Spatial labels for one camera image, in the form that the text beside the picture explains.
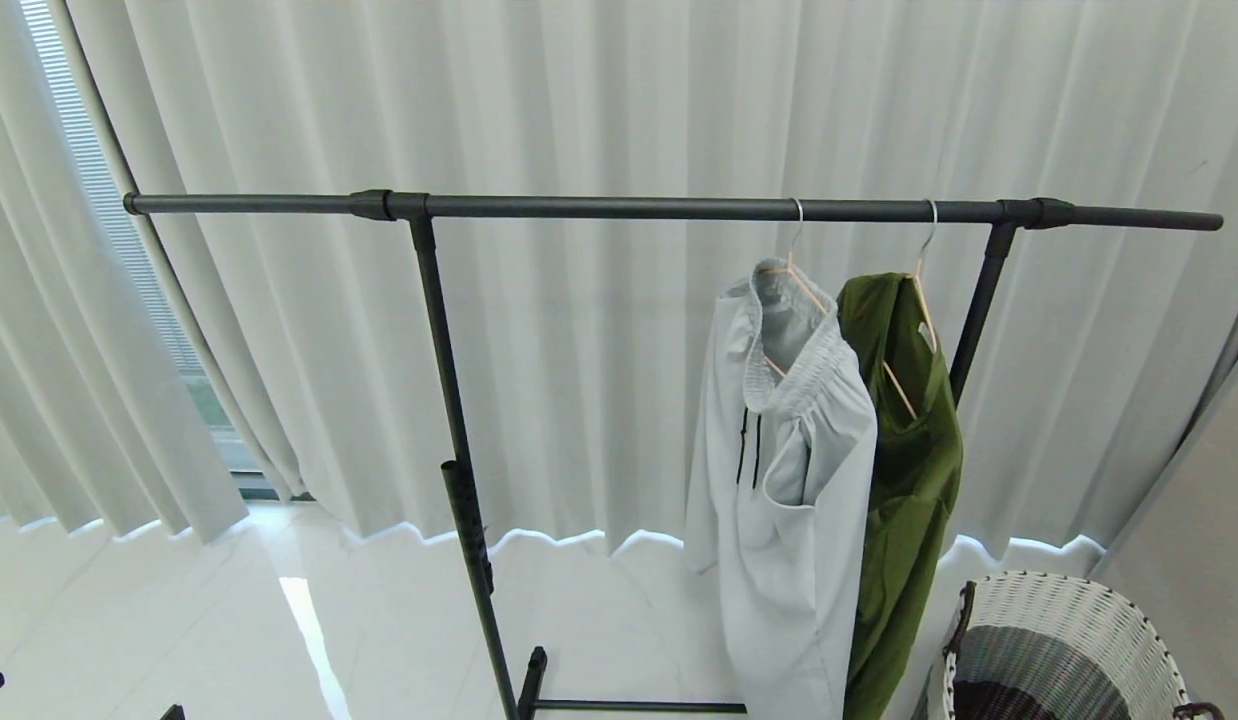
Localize white laundry basket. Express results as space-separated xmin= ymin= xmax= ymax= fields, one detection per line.
xmin=924 ymin=570 xmax=1225 ymax=720

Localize window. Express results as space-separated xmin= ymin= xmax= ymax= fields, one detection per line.
xmin=24 ymin=0 xmax=315 ymax=501

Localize white curtain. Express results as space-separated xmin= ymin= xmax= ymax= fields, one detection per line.
xmin=69 ymin=0 xmax=1238 ymax=559
xmin=0 ymin=0 xmax=250 ymax=546

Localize pink clothes hanger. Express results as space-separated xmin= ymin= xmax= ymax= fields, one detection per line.
xmin=882 ymin=199 xmax=940 ymax=421
xmin=759 ymin=198 xmax=832 ymax=379

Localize green garment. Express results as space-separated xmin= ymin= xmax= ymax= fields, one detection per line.
xmin=837 ymin=272 xmax=965 ymax=720

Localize black clothes rack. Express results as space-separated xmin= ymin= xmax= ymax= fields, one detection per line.
xmin=124 ymin=190 xmax=1225 ymax=720

